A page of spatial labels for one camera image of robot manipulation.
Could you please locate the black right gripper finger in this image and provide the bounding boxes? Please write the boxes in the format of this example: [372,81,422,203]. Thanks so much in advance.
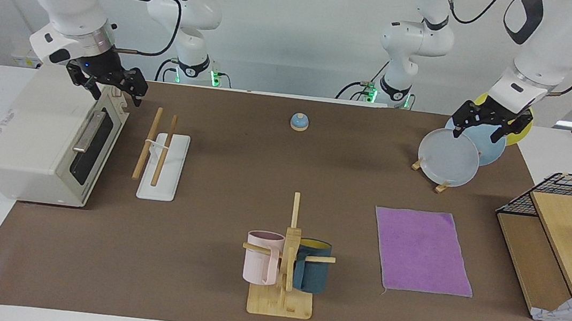
[62,61,106,102]
[118,67,150,109]

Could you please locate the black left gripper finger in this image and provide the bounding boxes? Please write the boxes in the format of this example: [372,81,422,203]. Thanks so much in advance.
[449,98,480,141]
[489,108,535,149]

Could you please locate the purple and grey towel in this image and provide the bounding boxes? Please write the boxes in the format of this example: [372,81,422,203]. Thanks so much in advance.
[367,205,482,300]

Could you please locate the wooden plate rack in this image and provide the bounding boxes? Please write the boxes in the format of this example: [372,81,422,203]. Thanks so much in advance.
[409,156,453,195]

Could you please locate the white towel rack wooden rods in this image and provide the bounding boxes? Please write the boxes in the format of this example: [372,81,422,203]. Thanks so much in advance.
[129,105,194,204]

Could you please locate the yellow plate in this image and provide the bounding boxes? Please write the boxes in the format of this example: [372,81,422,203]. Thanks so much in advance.
[470,92,536,148]

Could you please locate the light blue plate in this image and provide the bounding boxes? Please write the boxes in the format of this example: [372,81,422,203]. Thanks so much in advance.
[441,114,509,170]

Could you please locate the grey plate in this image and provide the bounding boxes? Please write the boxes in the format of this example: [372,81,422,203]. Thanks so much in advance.
[414,125,484,190]

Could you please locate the white power strip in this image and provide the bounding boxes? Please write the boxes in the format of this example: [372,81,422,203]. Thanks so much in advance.
[10,53,44,70]

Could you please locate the white toaster oven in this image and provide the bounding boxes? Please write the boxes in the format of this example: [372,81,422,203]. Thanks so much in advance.
[0,59,134,213]

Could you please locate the wooden shelf box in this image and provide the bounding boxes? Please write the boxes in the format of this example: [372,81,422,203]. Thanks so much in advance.
[485,186,572,321]

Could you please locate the blue call bell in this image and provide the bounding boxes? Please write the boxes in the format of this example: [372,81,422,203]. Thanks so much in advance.
[289,113,310,132]

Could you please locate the brown table mat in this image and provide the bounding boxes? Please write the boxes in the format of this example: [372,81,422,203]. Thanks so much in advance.
[0,63,572,321]

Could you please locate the pink mug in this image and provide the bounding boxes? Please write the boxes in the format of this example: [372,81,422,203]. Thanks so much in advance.
[241,229,286,288]

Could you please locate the dark teal mug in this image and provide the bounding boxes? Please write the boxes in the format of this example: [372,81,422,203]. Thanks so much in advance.
[291,237,333,295]

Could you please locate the wooden mug tree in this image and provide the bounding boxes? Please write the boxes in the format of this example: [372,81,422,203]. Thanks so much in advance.
[235,187,343,321]

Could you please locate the black base cable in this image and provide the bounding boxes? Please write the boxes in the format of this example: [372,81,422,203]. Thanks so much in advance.
[335,78,382,105]
[154,56,180,84]

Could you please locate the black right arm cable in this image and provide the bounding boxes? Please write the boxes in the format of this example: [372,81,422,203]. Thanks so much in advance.
[113,0,184,60]

